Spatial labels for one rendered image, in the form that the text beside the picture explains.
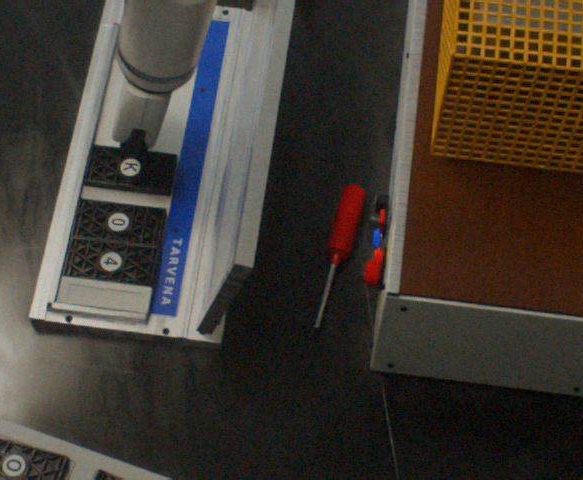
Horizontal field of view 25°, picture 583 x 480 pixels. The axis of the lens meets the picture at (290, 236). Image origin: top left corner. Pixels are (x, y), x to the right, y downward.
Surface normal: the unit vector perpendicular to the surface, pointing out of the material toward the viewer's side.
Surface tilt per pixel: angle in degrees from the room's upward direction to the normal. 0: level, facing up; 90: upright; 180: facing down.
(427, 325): 90
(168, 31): 91
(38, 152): 0
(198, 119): 0
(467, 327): 90
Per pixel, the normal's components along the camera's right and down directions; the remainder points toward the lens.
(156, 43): -0.24, 0.84
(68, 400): 0.03, -0.47
